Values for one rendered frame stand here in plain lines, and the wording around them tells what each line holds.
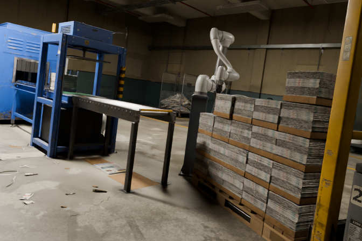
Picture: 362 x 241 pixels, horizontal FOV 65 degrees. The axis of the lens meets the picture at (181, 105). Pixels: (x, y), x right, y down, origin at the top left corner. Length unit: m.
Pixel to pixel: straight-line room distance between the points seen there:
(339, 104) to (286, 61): 8.26
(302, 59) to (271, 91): 1.39
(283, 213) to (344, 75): 1.08
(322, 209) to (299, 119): 0.63
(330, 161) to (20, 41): 5.42
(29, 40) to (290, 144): 5.07
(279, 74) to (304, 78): 7.82
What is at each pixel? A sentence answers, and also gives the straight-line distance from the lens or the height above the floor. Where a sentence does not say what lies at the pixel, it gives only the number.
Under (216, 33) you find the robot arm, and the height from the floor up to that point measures 1.78.
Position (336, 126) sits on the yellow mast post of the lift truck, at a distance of 1.74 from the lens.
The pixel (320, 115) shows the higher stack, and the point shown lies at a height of 0.99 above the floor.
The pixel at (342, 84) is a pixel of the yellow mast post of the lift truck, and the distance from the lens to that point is 1.75.
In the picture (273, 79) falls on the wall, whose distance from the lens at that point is 10.03.
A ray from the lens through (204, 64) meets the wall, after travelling 11.73.
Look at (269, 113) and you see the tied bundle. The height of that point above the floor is 0.95.
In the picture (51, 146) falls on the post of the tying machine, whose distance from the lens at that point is 3.88.
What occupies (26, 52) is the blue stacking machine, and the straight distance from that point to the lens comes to 6.07.
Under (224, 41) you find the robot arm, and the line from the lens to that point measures 3.57.
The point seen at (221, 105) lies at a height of 0.95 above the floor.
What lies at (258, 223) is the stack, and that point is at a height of 0.08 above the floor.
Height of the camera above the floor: 1.04
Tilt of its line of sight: 3 degrees down
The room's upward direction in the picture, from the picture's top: 7 degrees clockwise
